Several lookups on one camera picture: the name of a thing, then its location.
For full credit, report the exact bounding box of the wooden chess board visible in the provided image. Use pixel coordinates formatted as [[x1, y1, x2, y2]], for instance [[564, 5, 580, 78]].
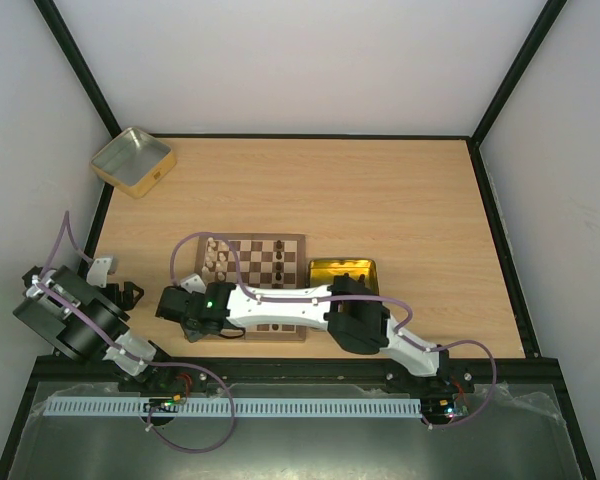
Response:
[[194, 233, 307, 342]]

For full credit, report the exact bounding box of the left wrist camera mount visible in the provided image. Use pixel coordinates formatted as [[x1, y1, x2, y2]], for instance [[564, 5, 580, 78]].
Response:
[[86, 256, 117, 288]]

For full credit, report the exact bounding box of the grey slotted cable duct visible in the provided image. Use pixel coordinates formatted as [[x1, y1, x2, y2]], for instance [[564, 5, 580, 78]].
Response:
[[43, 397, 421, 419]]

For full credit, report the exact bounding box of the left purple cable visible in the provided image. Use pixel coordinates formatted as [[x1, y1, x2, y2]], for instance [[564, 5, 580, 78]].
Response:
[[39, 210, 236, 454]]

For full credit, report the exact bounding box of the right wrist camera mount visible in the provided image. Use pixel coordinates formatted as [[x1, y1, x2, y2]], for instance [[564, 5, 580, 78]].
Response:
[[180, 273, 206, 293]]

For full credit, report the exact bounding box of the black metal frame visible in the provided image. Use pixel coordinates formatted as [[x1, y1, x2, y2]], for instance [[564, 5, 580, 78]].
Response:
[[0, 1, 596, 479]]

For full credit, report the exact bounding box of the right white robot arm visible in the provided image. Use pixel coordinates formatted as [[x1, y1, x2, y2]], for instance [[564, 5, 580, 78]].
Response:
[[156, 275, 451, 392]]

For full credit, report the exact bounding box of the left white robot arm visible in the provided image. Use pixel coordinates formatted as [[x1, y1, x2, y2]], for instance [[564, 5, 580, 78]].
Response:
[[14, 266, 177, 392]]

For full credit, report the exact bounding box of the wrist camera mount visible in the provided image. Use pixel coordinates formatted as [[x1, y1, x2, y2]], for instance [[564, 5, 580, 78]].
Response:
[[86, 256, 117, 288], [180, 273, 206, 293]]

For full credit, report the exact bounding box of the gold tin lid tray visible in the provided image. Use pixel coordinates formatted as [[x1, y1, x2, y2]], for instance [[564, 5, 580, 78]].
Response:
[[307, 258, 379, 295]]

